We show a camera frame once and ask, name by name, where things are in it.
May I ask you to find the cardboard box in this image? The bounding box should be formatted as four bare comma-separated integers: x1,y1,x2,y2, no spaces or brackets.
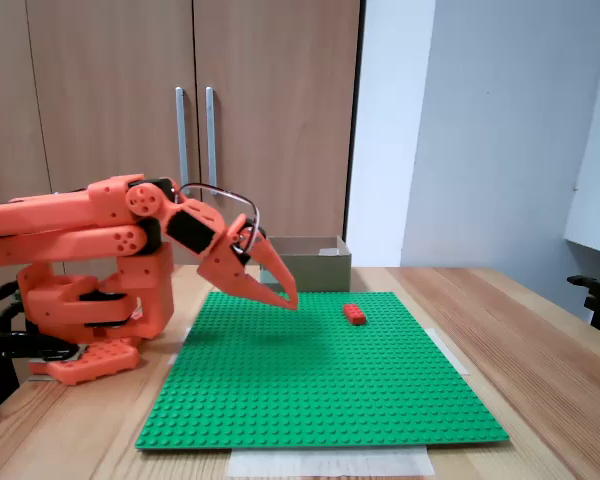
258,234,354,294

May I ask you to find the red lego block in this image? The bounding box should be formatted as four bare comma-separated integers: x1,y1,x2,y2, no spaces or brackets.
342,302,368,327

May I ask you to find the green lego baseplate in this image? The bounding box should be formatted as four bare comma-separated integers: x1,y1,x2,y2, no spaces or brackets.
134,290,512,452

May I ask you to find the masking tape strip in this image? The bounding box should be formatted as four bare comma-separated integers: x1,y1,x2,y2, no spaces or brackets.
227,445,437,479
428,326,471,377
166,326,194,367

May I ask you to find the wooden cabinet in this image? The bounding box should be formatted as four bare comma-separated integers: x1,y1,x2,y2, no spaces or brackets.
0,0,367,301

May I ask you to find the black table clamp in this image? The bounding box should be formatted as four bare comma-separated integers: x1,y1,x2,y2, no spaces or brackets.
0,281,82,422

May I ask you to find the black white red servo cable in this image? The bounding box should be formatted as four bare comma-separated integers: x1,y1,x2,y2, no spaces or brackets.
175,181,262,251

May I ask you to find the metal cabinet handle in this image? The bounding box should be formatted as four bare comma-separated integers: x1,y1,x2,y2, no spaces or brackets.
204,85,219,188
174,85,191,189

